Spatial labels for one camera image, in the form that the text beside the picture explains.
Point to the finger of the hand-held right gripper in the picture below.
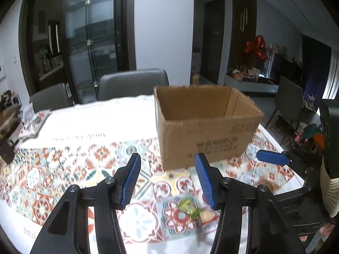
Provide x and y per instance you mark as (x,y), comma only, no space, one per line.
(294,194)
(272,157)

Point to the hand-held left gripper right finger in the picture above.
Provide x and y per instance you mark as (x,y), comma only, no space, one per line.
(208,182)

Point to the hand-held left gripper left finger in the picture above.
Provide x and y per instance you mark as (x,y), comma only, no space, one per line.
(129,182)

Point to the golden brown snack packet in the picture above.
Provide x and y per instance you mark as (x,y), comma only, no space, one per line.
(264,184)

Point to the green candy wrapper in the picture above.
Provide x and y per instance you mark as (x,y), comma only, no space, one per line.
(189,207)

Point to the yellow snack packet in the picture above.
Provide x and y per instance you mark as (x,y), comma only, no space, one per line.
(208,216)

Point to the brown cardboard box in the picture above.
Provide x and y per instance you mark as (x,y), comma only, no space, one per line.
(201,135)

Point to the person's right forearm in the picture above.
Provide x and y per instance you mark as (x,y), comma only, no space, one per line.
(330,193)

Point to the teal cloth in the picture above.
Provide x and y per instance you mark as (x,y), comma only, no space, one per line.
(310,131)

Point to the flower bouquet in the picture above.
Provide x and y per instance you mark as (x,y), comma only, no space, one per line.
(308,102)

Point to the grey dining chair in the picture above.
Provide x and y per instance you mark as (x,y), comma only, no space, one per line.
(287,98)
(49,99)
(133,84)

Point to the patterned tile tablecloth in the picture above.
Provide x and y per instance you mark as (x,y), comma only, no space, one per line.
(79,127)

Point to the white low cabinet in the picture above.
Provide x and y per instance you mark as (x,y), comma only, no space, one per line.
(249,83)

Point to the cardboard box on floor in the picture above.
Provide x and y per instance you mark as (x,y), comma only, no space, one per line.
(195,78)

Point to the red foil balloon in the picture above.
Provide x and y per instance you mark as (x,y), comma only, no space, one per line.
(257,48)

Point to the dark wooden door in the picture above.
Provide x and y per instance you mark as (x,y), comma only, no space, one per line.
(212,39)

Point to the dark glass sliding door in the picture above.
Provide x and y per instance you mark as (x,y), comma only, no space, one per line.
(87,31)

